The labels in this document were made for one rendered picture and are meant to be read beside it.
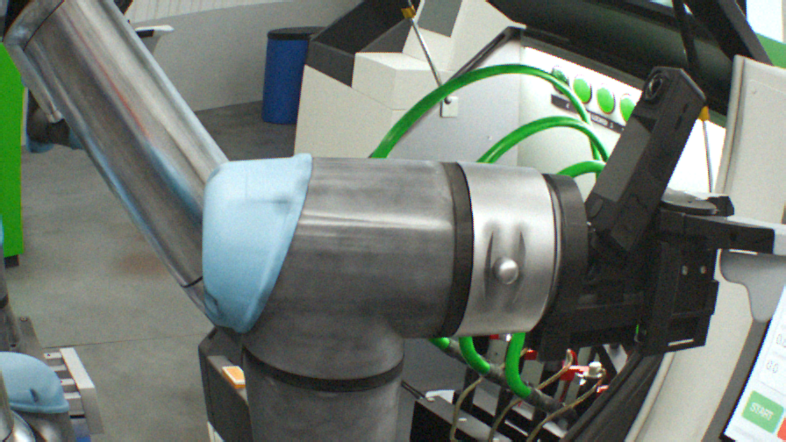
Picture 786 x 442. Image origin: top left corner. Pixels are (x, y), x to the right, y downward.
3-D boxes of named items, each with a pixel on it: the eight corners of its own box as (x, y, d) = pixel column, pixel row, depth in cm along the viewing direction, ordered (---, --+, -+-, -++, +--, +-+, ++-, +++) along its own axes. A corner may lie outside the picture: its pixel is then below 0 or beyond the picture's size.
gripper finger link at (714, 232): (771, 249, 43) (669, 232, 47) (774, 221, 43) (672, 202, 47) (772, 263, 39) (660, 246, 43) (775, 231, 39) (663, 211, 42)
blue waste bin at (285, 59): (242, 116, 756) (255, 31, 733) (304, 108, 790) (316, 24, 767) (275, 129, 710) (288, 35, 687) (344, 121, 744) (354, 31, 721)
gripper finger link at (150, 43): (167, 54, 140) (125, 58, 136) (175, 24, 138) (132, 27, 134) (169, 59, 138) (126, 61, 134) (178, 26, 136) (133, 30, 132)
